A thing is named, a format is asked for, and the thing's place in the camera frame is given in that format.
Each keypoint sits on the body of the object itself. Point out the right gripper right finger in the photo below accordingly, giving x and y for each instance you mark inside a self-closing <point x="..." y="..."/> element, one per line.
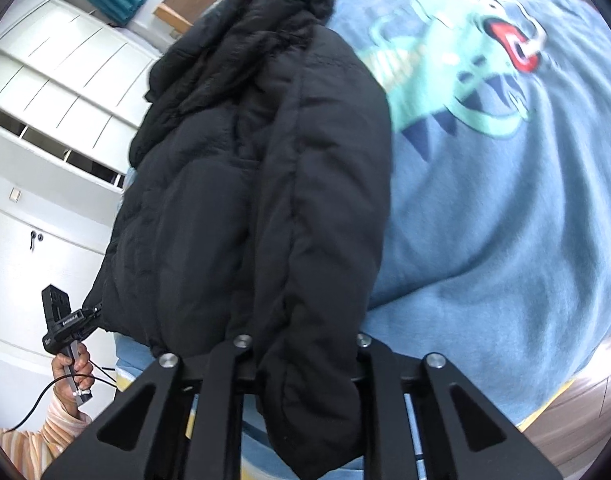
<point x="422" y="418"/>

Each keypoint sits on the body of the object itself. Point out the black puffer coat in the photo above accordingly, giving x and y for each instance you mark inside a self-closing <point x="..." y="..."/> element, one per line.
<point x="259" y="206"/>

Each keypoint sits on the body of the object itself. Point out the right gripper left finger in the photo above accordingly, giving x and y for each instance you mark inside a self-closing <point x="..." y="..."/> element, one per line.
<point x="181" y="419"/>

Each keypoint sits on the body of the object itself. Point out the person's left hand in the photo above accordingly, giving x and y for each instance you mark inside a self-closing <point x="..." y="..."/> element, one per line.
<point x="79" y="372"/>

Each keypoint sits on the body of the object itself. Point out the striped orange sleeve forearm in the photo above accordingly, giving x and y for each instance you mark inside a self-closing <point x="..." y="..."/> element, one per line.
<point x="31" y="452"/>

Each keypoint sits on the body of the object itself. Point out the blue dinosaur print bedsheet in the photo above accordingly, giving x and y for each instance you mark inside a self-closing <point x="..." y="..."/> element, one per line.
<point x="498" y="252"/>

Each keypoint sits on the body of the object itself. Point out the white wardrobe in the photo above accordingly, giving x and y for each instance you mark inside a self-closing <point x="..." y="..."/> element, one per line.
<point x="72" y="93"/>

